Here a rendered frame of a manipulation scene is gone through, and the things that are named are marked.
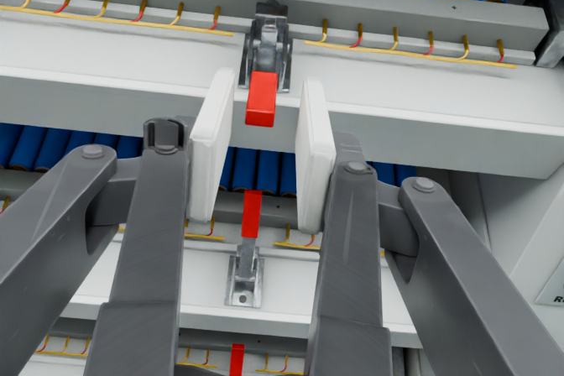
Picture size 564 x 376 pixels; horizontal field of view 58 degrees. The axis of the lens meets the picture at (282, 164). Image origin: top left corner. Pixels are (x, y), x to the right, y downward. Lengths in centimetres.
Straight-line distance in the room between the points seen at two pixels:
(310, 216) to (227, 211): 25
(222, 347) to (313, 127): 42
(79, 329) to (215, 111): 44
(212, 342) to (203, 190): 41
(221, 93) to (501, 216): 27
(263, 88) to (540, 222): 21
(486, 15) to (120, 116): 21
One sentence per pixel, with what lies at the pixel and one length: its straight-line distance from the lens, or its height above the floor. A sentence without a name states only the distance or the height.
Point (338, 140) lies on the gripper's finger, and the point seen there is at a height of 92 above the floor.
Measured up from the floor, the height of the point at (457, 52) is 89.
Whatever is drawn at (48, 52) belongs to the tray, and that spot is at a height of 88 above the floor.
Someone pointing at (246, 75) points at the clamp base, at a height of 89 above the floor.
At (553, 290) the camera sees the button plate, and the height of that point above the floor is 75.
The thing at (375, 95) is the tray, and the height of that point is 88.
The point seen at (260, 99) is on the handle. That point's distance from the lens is 22.
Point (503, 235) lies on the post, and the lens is 40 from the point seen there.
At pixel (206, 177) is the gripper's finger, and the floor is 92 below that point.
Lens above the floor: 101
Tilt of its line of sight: 37 degrees down
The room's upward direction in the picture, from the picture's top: 8 degrees clockwise
